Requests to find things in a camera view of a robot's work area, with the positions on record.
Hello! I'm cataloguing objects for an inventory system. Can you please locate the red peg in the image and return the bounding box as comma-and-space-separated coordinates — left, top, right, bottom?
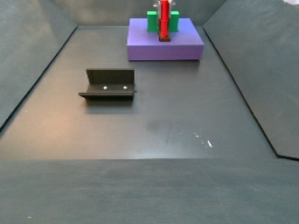
158, 0, 169, 39

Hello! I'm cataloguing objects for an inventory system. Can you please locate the purple block board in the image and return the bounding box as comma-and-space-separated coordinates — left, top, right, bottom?
126, 18, 204, 61

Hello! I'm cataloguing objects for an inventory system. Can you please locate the right green block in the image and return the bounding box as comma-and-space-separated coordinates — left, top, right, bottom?
168, 10, 180, 32

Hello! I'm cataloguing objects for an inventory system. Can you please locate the green block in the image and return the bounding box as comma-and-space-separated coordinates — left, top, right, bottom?
168, 10, 180, 32
146, 10, 157, 32

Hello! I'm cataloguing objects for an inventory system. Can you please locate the left green block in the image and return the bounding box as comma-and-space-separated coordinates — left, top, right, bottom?
146, 10, 157, 32

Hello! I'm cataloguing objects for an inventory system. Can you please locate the brown socket base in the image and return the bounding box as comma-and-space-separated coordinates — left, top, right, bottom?
158, 37, 170, 42

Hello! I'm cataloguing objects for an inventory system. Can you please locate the black angled holder bracket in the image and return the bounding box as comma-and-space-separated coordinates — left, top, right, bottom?
78, 68, 136, 99

